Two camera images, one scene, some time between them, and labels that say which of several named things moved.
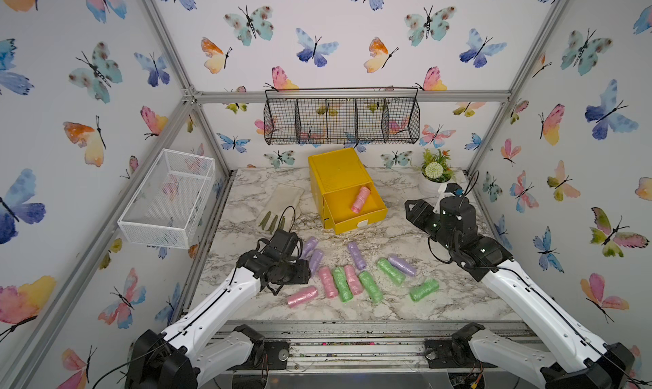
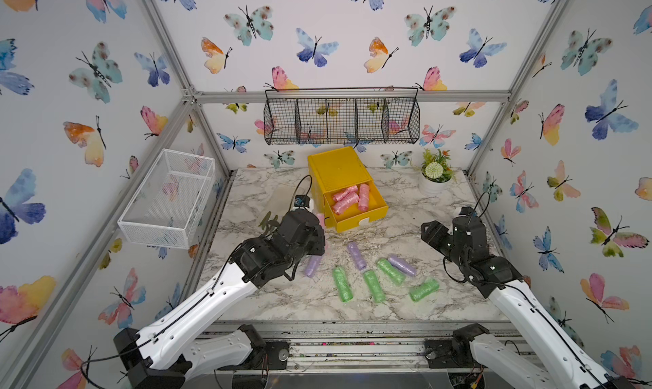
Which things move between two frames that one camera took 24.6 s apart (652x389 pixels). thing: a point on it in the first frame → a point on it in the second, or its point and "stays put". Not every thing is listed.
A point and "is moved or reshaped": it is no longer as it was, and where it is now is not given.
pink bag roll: [361, 200] is moved or reshaped
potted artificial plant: [435, 173] stays put
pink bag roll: [355, 283] → [345, 199]
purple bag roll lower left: [315, 261] stays put
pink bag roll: [327, 278] → [321, 217]
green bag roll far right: [424, 290] stays put
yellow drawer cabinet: [345, 190] stays put
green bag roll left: [345, 292] stays put
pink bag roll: [301, 295] → [349, 194]
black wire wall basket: [341, 115] stays put
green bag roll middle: [373, 290] stays put
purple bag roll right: [402, 265] stays put
